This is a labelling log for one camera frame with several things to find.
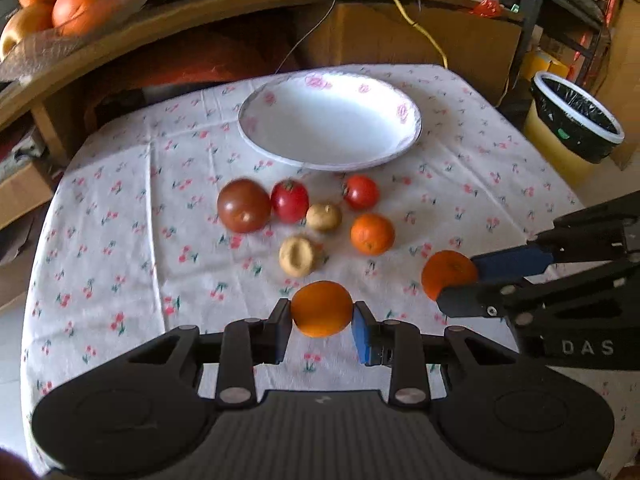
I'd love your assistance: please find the white cherry print tablecloth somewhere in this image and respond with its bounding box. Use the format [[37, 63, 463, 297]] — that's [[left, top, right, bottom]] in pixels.
[[21, 65, 639, 479]]

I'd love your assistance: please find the black metal shelf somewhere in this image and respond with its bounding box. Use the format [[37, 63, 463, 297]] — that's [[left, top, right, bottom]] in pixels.
[[498, 0, 611, 105]]

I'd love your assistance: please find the yellow bin with black bag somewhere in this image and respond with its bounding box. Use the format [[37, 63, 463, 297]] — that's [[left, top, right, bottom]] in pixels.
[[523, 70, 625, 188]]

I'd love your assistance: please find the large dark red tomato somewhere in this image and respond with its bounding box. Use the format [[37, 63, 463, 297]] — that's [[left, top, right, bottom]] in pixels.
[[217, 178, 271, 233]]

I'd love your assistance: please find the yellow red apple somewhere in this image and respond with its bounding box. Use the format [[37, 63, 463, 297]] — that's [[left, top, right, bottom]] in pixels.
[[1, 3, 53, 60]]

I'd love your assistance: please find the black cable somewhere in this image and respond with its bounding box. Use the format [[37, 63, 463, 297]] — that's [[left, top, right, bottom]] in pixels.
[[273, 0, 342, 75]]

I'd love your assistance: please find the glass fruit tray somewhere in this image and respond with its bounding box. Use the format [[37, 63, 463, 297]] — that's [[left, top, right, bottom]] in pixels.
[[1, 0, 148, 81]]

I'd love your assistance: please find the white floral plate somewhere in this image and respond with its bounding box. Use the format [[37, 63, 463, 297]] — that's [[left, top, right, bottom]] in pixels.
[[238, 70, 422, 172]]

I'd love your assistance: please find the tan longan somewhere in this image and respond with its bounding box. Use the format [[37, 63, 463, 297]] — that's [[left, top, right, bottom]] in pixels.
[[305, 203, 343, 232], [278, 236, 319, 278]]

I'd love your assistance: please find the red plastic bag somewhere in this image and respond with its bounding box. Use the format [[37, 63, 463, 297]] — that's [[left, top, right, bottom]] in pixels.
[[470, 0, 502, 18]]

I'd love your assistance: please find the curved wooden desk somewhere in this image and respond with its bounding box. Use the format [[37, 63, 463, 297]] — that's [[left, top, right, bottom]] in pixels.
[[1, 0, 521, 164]]

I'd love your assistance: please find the red cloth under desk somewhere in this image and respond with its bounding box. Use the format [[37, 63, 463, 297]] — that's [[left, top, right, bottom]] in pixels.
[[84, 24, 298, 132]]

